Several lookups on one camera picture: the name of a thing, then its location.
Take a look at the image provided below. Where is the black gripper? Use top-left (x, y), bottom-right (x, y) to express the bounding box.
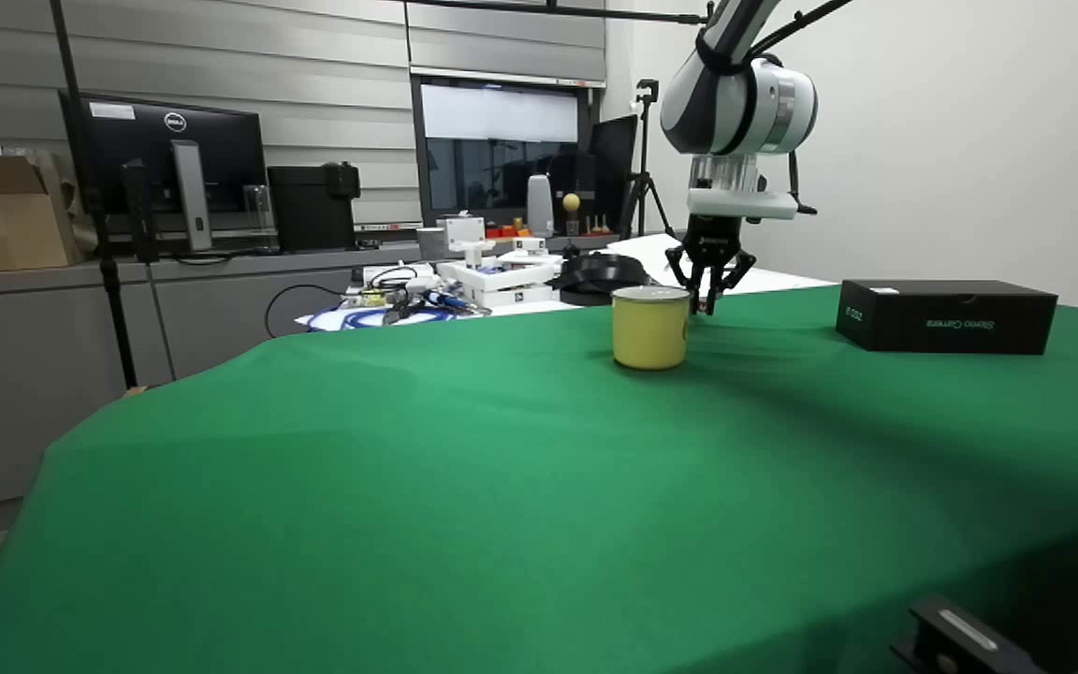
top-left (664, 214), bottom-right (760, 317)

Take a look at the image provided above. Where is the yellow enamel mug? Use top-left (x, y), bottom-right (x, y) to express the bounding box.
top-left (611, 285), bottom-right (694, 375)

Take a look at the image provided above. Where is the white table surface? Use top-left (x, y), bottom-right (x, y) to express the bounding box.
top-left (611, 227), bottom-right (837, 302)

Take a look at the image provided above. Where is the black bag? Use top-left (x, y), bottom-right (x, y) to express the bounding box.
top-left (555, 245), bottom-right (653, 307)

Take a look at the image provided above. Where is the white bottle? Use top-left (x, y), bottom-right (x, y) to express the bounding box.
top-left (522, 169), bottom-right (556, 240)

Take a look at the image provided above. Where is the white electronics clutter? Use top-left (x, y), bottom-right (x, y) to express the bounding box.
top-left (359, 208), bottom-right (567, 317)

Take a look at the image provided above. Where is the black rectangular cardboard box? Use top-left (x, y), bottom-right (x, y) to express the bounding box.
top-left (834, 275), bottom-right (1064, 359)

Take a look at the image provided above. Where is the green tablecloth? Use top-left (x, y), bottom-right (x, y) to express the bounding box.
top-left (0, 285), bottom-right (1078, 674)

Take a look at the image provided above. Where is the black computer case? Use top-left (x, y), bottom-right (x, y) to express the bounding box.
top-left (265, 156), bottom-right (362, 254)

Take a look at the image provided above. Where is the black Dell monitor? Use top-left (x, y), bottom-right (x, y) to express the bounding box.
top-left (56, 91), bottom-right (279, 259)

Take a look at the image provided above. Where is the black pole stand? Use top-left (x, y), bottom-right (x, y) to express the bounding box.
top-left (43, 0), bottom-right (145, 393)

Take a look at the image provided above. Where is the grey cabinet desk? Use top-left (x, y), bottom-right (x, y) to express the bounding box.
top-left (0, 242), bottom-right (421, 517)

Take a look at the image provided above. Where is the brown cardboard box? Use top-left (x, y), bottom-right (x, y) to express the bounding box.
top-left (0, 149), bottom-right (80, 275)

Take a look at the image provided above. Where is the black camera tripod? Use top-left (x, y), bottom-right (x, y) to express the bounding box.
top-left (618, 76), bottom-right (682, 242)

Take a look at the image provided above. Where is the large wall display screen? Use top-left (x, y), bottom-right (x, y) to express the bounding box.
top-left (412, 76), bottom-right (605, 234)

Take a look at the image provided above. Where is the blue and white cable bundle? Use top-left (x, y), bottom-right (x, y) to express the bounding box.
top-left (293, 288), bottom-right (471, 336)

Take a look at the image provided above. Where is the black camera device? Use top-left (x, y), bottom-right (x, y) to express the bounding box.
top-left (890, 595), bottom-right (1078, 674)

